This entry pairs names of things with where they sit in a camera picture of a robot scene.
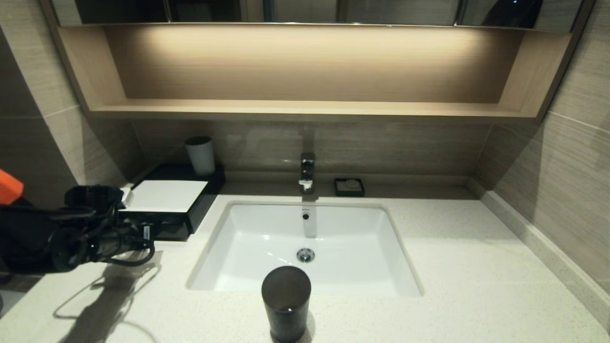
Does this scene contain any dark grey tumbler cup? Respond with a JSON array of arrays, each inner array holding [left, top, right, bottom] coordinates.
[[261, 266, 312, 343]]

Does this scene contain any black tray box white lid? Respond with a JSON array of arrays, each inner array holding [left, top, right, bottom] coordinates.
[[119, 164, 226, 237]]

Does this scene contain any white cup with dark rim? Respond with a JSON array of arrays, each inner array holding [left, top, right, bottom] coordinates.
[[184, 136, 216, 177]]

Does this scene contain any chrome faucet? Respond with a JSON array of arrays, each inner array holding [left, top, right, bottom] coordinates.
[[299, 152, 316, 195]]

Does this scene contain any black soap dish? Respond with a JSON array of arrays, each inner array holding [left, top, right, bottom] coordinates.
[[334, 178, 366, 198]]

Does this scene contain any white ceramic sink basin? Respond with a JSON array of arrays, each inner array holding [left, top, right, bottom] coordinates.
[[186, 200, 424, 298]]

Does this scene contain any mirror cabinet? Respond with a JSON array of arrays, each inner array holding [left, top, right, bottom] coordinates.
[[50, 0, 584, 33]]

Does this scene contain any thick black cable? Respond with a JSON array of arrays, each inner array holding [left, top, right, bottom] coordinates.
[[98, 238, 156, 267]]

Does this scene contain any light wooden wall shelf niche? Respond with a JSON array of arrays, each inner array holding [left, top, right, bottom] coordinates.
[[38, 0, 599, 124]]

